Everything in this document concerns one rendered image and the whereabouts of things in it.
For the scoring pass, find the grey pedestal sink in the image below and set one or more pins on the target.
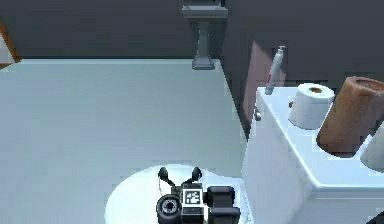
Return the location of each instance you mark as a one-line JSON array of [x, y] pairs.
[[203, 36]]

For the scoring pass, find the brown paper roll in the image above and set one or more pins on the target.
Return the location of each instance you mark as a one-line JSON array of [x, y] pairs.
[[350, 116]]

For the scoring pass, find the white toilet paper roll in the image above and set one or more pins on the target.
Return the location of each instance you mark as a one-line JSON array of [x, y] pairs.
[[375, 150], [310, 106]]

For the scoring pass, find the orange framed white panel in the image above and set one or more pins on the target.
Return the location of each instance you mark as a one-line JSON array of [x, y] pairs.
[[6, 50]]

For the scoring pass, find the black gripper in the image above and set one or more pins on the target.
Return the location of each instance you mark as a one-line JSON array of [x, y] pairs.
[[169, 207]]

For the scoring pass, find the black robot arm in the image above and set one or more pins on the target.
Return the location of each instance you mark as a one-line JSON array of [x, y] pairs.
[[220, 201]]

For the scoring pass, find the grey slim bottle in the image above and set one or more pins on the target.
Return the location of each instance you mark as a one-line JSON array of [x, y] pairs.
[[275, 70]]

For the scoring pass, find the dark brown room door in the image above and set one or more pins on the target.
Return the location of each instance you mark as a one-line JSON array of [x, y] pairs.
[[258, 76]]

